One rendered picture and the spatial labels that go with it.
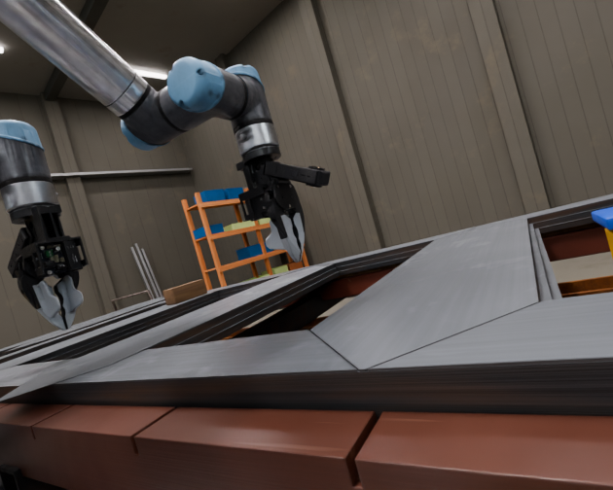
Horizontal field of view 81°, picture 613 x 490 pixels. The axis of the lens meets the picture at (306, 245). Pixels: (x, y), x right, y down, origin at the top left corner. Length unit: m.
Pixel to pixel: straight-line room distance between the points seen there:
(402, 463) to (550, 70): 6.56
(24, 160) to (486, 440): 0.74
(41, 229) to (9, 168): 0.11
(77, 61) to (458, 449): 0.63
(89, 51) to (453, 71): 6.58
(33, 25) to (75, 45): 0.05
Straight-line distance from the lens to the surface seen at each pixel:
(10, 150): 0.78
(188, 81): 0.60
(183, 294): 1.21
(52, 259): 0.73
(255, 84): 0.70
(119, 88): 0.67
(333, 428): 0.22
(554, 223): 0.83
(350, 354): 0.25
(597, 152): 6.51
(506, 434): 0.19
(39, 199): 0.75
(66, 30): 0.66
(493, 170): 6.68
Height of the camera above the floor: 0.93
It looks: 1 degrees down
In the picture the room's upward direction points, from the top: 16 degrees counter-clockwise
